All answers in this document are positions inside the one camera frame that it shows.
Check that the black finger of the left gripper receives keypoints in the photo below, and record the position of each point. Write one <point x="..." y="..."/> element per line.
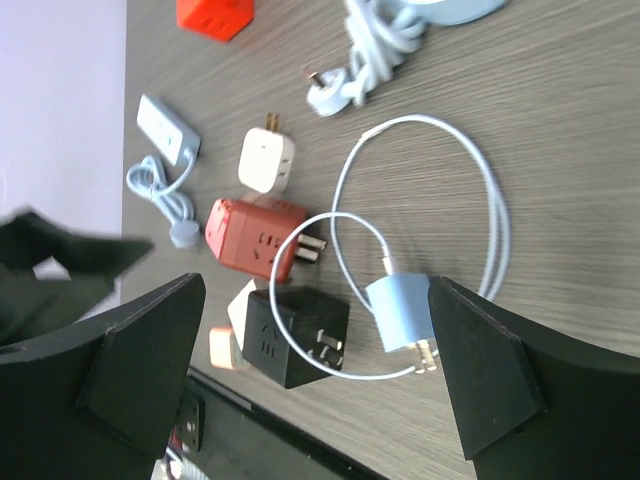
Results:
<point x="51" y="277"/>

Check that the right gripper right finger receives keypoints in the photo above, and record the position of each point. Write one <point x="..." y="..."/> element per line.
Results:
<point x="530" y="402"/>

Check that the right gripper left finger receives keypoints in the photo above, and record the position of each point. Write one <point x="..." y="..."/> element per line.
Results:
<point x="98" y="399"/>

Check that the pink plug adapter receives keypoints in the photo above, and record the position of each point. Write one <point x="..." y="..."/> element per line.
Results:
<point x="224" y="350"/>

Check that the blue usb charger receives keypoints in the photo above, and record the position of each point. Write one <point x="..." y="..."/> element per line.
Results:
<point x="400" y="307"/>

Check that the red brown cube adapter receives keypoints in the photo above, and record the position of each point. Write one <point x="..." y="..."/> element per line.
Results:
<point x="245" y="234"/>

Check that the black cube adapter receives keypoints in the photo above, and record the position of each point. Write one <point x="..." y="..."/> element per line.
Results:
<point x="316" y="320"/>

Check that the cream white plug adapter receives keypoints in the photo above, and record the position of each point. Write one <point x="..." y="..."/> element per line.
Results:
<point x="266" y="158"/>

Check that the red pink cube socket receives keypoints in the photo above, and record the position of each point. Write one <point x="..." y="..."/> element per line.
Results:
<point x="219" y="20"/>

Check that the round blue socket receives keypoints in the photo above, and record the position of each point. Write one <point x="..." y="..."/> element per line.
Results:
<point x="454" y="12"/>

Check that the light blue power strip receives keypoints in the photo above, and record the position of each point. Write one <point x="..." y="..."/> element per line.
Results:
<point x="175" y="140"/>

